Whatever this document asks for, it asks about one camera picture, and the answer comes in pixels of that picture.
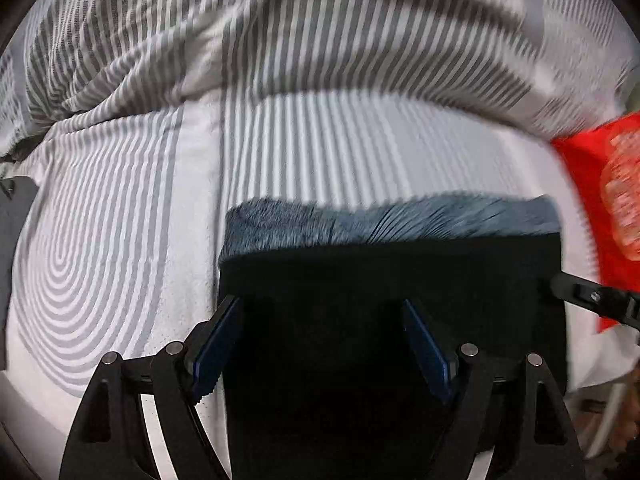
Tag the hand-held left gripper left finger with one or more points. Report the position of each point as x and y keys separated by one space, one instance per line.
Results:
x=217 y=345

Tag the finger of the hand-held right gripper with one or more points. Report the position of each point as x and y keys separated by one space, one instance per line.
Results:
x=580 y=290

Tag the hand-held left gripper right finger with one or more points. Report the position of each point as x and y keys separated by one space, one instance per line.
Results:
x=427 y=350

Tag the black pants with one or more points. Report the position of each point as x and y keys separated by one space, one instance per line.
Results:
x=375 y=285

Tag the blue-grey patterned cloth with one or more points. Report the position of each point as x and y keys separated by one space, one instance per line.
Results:
x=400 y=220

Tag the red plastic bag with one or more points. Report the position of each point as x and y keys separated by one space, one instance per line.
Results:
x=585 y=185

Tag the white striped bed sheet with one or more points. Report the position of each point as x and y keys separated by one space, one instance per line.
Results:
x=125 y=260

